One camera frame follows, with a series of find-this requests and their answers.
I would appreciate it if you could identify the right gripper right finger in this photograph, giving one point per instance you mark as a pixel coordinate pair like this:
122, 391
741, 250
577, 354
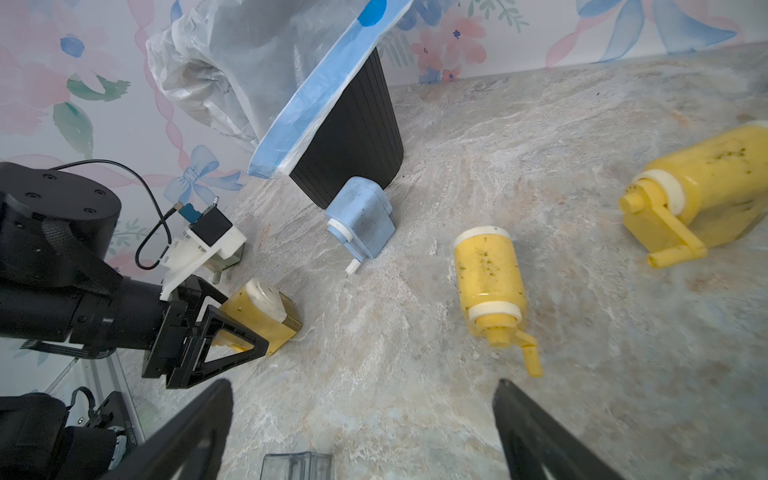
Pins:
537, 446

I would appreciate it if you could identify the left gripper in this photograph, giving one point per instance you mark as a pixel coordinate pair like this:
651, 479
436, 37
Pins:
174, 336

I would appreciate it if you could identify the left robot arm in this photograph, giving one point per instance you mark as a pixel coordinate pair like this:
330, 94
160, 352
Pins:
59, 296

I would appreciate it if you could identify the black trash bin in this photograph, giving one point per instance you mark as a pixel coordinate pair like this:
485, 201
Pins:
360, 137

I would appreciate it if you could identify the yellow pencil sharpener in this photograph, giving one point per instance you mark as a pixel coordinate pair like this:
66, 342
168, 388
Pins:
262, 308
703, 196
491, 292

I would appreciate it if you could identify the clear sharpener shavings tray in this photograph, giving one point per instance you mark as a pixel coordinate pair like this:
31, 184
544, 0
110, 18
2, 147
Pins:
297, 466

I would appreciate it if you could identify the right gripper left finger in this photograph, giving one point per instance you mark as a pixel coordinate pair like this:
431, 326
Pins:
190, 446

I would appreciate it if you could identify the blue pencil sharpener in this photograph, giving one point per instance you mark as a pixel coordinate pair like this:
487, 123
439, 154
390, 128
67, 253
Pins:
359, 217

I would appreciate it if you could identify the green pencil sharpener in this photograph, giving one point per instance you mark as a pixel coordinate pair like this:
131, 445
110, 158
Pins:
218, 264

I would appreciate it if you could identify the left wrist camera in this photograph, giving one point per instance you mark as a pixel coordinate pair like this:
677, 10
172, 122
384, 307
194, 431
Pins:
209, 232

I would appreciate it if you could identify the clear trash bag blue band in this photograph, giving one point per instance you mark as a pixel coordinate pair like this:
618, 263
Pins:
267, 73

